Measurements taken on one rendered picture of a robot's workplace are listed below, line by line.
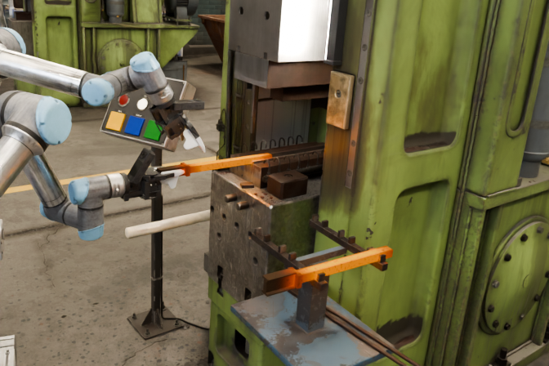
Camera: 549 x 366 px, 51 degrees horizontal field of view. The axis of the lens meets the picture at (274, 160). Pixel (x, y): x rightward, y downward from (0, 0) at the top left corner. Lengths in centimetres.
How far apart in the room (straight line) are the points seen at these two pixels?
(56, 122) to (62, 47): 528
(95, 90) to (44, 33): 509
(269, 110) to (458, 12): 80
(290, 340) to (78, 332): 145
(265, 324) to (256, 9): 100
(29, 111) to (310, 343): 96
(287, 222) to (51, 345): 134
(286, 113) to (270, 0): 61
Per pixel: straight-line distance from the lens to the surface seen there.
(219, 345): 247
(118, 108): 247
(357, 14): 178
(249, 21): 197
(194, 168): 191
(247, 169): 205
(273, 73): 191
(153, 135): 231
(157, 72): 174
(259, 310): 177
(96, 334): 286
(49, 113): 152
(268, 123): 228
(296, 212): 195
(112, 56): 679
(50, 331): 293
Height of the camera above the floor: 165
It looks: 19 degrees down
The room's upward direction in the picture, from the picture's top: 4 degrees clockwise
